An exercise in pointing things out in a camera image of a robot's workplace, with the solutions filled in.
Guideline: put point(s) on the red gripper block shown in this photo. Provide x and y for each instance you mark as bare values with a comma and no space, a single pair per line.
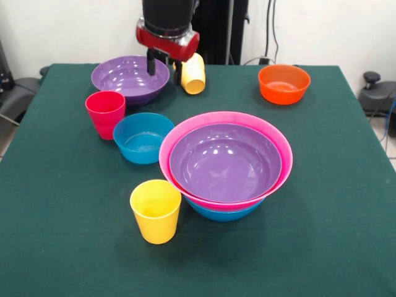
170,46

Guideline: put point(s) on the purple plastic bowl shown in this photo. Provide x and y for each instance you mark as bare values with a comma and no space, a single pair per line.
123,83
226,167

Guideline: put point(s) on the pink plastic bowl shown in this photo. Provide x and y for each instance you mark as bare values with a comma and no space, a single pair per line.
286,161

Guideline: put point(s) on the yellow plastic cup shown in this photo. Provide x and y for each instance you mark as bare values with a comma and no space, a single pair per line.
193,69
155,221
195,87

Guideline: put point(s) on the red plastic cup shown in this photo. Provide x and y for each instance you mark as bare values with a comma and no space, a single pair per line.
103,114

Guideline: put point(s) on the small blue plastic bowl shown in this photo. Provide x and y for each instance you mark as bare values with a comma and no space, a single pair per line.
139,145

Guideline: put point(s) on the black round knob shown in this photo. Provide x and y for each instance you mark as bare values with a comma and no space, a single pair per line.
44,71

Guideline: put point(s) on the small orange plastic bowl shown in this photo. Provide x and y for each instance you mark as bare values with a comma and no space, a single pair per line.
283,89

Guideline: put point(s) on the black padded equipment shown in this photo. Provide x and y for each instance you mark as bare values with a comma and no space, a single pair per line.
21,92

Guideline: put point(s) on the large blue plastic bowl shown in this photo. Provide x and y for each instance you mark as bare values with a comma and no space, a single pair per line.
222,216

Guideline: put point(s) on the dark device box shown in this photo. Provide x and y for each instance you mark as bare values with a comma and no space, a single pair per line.
4,77

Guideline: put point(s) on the dark green tablecloth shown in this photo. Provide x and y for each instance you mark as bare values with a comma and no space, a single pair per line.
216,269

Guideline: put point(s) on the black equipment base with knob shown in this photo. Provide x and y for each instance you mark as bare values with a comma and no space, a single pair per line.
379,96

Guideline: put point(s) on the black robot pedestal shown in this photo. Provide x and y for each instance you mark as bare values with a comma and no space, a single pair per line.
216,31

